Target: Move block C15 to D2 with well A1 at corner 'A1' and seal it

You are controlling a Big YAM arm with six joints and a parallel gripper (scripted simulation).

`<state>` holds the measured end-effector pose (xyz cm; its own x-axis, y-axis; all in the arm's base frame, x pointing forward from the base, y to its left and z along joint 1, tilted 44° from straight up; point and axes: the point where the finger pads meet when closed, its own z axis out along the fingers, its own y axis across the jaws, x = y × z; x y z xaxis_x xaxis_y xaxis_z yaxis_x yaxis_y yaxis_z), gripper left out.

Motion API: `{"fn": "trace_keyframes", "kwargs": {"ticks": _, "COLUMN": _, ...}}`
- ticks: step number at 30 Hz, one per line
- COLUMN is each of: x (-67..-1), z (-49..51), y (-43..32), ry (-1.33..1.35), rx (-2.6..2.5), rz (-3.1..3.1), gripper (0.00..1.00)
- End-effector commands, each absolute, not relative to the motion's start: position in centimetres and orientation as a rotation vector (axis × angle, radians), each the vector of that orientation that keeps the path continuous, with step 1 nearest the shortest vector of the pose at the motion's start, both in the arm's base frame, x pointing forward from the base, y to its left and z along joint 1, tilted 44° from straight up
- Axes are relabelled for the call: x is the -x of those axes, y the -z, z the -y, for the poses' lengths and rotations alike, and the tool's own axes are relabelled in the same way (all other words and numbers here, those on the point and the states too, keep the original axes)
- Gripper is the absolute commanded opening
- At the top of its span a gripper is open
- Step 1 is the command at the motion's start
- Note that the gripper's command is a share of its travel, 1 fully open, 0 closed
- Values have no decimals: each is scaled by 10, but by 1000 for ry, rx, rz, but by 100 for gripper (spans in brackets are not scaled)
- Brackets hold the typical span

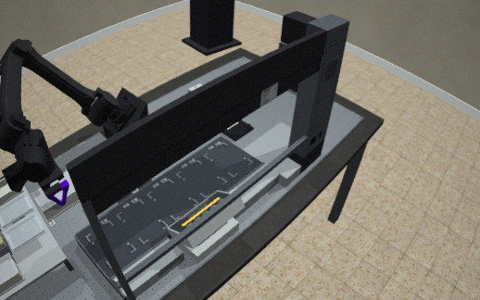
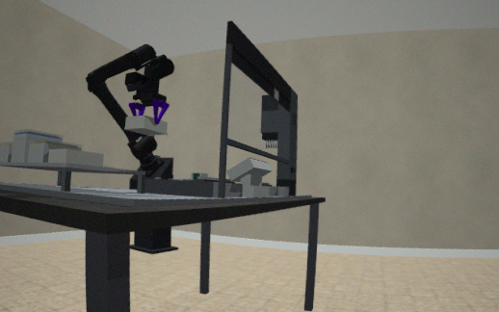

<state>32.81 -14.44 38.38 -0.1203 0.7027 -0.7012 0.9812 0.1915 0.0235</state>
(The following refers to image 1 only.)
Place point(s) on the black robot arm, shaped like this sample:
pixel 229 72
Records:
pixel 31 153

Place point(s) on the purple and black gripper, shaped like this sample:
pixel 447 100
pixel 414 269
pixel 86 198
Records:
pixel 55 174

